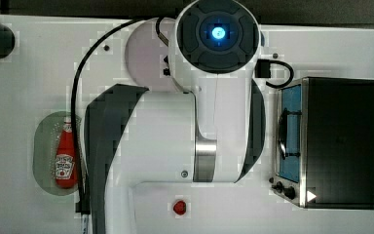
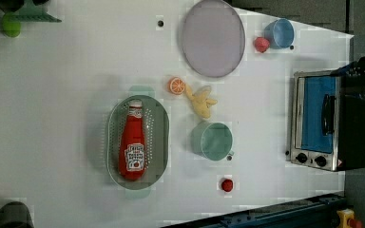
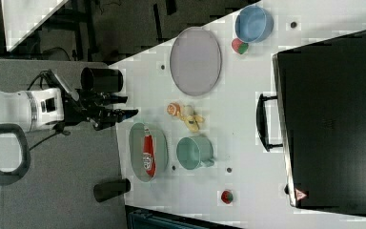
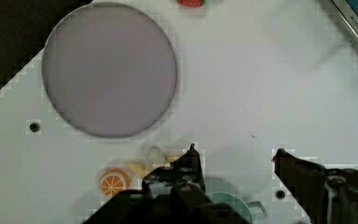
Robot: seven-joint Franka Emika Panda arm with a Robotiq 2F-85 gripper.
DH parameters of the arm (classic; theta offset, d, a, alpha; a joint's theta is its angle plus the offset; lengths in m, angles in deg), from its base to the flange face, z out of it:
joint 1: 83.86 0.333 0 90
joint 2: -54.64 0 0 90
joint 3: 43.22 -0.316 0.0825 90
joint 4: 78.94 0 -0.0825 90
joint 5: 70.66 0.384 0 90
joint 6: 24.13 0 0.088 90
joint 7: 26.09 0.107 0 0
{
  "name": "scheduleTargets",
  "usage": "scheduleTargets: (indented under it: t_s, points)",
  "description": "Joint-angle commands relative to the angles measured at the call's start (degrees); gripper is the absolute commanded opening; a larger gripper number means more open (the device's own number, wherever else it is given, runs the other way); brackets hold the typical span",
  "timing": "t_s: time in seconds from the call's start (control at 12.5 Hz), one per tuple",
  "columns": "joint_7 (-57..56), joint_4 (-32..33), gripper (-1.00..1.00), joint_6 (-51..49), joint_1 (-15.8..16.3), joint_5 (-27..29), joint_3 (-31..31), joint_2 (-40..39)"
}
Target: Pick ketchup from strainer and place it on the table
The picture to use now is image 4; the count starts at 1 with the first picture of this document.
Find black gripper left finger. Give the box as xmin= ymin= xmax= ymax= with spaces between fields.
xmin=142 ymin=143 xmax=205 ymax=198

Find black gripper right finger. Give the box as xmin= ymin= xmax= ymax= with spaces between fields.
xmin=272 ymin=148 xmax=358 ymax=224

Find peeled banana toy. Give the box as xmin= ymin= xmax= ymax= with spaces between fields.
xmin=126 ymin=147 xmax=180 ymax=178

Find green mug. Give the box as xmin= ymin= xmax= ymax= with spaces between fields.
xmin=204 ymin=178 xmax=268 ymax=224

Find orange slice toy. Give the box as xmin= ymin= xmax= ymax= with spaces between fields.
xmin=100 ymin=168 xmax=131 ymax=197

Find round lilac plate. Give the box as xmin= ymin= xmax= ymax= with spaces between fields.
xmin=41 ymin=2 xmax=178 ymax=138

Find red strawberry toy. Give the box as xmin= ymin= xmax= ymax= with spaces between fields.
xmin=176 ymin=0 xmax=206 ymax=7

